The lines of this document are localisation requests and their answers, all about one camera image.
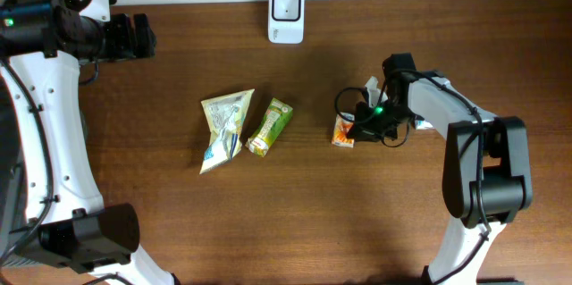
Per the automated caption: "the teal tissue pack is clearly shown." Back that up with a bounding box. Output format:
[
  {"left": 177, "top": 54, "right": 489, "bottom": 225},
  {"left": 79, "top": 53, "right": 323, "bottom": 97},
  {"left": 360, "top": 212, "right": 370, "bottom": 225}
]
[{"left": 413, "top": 117, "right": 434, "bottom": 130}]

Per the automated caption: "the right camera black cable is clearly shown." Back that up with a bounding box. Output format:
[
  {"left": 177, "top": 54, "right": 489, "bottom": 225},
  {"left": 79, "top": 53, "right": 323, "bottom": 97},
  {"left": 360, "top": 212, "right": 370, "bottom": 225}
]
[{"left": 333, "top": 68, "right": 492, "bottom": 277}]

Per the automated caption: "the green juice carton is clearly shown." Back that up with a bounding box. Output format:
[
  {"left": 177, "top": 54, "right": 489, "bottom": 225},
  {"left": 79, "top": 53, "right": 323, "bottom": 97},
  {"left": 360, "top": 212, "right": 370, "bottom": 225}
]
[{"left": 247, "top": 98, "right": 293, "bottom": 157}]

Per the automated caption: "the cream snack bag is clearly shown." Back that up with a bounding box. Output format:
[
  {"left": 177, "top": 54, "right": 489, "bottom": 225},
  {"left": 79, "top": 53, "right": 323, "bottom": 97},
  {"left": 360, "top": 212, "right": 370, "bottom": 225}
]
[{"left": 200, "top": 89, "right": 255, "bottom": 174}]

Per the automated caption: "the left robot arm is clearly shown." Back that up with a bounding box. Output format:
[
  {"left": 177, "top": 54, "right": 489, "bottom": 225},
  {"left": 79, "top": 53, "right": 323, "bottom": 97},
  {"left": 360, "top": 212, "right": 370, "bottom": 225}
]
[{"left": 1, "top": 0, "right": 177, "bottom": 284}]

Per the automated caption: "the grey plastic mesh basket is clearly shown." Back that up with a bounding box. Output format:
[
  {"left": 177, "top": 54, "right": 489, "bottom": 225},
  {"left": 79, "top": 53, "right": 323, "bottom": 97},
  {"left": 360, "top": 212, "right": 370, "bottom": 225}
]
[{"left": 1, "top": 80, "right": 26, "bottom": 255}]

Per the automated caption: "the orange tissue pack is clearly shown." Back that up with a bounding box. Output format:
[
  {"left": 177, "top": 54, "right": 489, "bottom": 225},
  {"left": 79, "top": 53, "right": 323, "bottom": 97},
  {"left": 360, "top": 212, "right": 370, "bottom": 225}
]
[{"left": 332, "top": 113, "right": 355, "bottom": 147}]

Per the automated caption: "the white barcode scanner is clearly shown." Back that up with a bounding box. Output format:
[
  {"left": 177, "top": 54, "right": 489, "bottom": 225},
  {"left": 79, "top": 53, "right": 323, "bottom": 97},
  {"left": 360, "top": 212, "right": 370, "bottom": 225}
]
[{"left": 267, "top": 0, "right": 306, "bottom": 45}]

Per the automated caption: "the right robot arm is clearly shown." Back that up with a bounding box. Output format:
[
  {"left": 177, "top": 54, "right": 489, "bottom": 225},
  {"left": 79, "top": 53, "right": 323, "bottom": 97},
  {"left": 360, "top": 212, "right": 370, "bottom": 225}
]
[{"left": 347, "top": 53, "right": 533, "bottom": 284}]

